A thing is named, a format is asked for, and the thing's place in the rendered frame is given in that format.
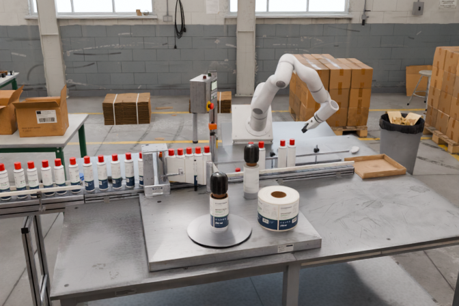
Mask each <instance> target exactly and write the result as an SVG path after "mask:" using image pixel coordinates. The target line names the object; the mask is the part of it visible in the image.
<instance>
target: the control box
mask: <svg viewBox="0 0 459 306"><path fill-rule="evenodd" d="M204 75H206V77H207V79H206V80H203V76H204ZM215 79H216V80H217V77H216V76H215V75H212V77H208V75H207V74H202V75H200V76H197V77H195V78H194V79H191V80H190V99H191V113H203V114H206V113H207V112H209V111H210V110H211V109H210V108H208V105H209V104H210V103H213V104H214V108H215V107H216V106H217V97H216V98H214V99H213V100H211V93H213V92H215V91H217V88H216V89H214V90H213V91H211V81H213V80H215Z"/></svg>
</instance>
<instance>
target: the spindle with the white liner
mask: <svg viewBox="0 0 459 306"><path fill-rule="evenodd" d="M259 155H260V149H259V147H258V145H256V144H248V145H246V146H245V148H244V160H245V162H246V163H245V164H244V177H243V191H244V193H243V197H245V198H247V199H256V198H258V192H259V164H257V162H258V161H259Z"/></svg>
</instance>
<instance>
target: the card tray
mask: <svg viewBox="0 0 459 306"><path fill-rule="evenodd" d="M344 161H354V164H353V165H352V166H354V172H355V173H356V174H358V175H359V176H360V177H361V178H363V179H366V178H377V177H384V176H396V175H403V174H406V168H405V167H403V166H402V165H401V164H399V163H397V162H396V161H394V160H393V159H392V158H390V157H388V156H387V155H386V154H375V155H368V156H355V157H348V158H344Z"/></svg>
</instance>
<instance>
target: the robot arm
mask: <svg viewBox="0 0 459 306"><path fill-rule="evenodd" d="M293 70H294V71H296V73H297V75H298V76H299V78H300V79H301V80H302V81H303V82H305V83H306V84H307V86H308V88H309V90H310V92H311V95H312V96H313V98H314V100H315V101H316V102H317V103H320V109H319V110H318V111H316V112H315V113H314V116H313V117H312V118H311V119H310V120H308V121H307V122H305V124H304V125H305V126H304V127H303V128H302V129H301V131H302V132H303V133H306V132H307V131H308V130H311V129H314V128H316V127H317V126H319V125H320V124H321V123H323V122H324V121H325V120H327V119H328V118H329V117H331V116H332V115H333V114H334V113H335V112H336V111H337V110H338V109H339V106H338V104H337V103H336V102H335V101H334V100H331V97H330V95H329V93H328V91H327V90H325V88H324V86H323V84H322V81H321V80H320V77H319V75H318V73H317V72H316V71H315V70H314V69H312V68H308V67H307V66H304V65H303V64H301V63H300V62H299V61H298V59H297V58H295V56H293V55H291V54H285V55H283V56H282V57H281V58H280V60H279V63H278V66H277V69H276V72H275V75H272V76H270V77H269V78H268V80H267V81H266V82H265V83H260V84H259V85H258V86H257V87H256V89H255V93H254V95H253V99H252V101H251V116H250V117H248V118H247V121H246V123H245V127H246V129H247V131H248V132H249V133H250V134H251V135H253V136H257V137H260V136H263V135H265V134H266V133H268V131H269V130H270V121H269V119H268V118H267V117H268V110H269V106H270V104H271V102H272V100H273V98H274V97H275V94H276V93H277V92H278V91H279V89H284V88H286V87H287V86H288V84H289V82H290V79H291V76H292V72H293Z"/></svg>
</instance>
